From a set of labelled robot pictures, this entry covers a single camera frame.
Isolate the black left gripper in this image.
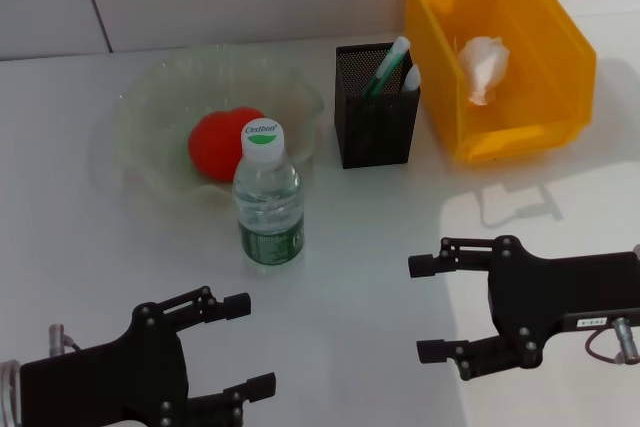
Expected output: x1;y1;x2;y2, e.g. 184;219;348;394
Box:
18;285;278;427

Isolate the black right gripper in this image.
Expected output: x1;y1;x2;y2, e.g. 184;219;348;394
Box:
407;235;640;382

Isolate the clear water bottle green label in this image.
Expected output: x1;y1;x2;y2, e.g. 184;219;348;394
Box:
232;118;306;268

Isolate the red-orange fruit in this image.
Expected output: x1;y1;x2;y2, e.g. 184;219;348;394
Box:
188;106;269;183

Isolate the grey marker pen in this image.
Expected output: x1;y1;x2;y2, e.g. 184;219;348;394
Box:
401;63;423;95

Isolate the green and white pen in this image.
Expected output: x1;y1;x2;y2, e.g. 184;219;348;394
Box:
360;35;411;97

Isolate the white paper ball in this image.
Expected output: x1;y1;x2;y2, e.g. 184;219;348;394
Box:
457;35;511;107

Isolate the black mesh pen holder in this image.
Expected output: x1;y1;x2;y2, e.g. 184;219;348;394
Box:
333;41;421;169

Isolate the wavy clear glass fruit bowl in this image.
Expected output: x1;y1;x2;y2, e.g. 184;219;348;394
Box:
112;44;326;198

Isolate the yellow plastic bin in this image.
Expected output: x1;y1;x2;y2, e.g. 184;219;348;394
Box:
399;0;599;164

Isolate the left gripper cable with plug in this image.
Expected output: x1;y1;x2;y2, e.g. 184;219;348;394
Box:
47;324;84;356

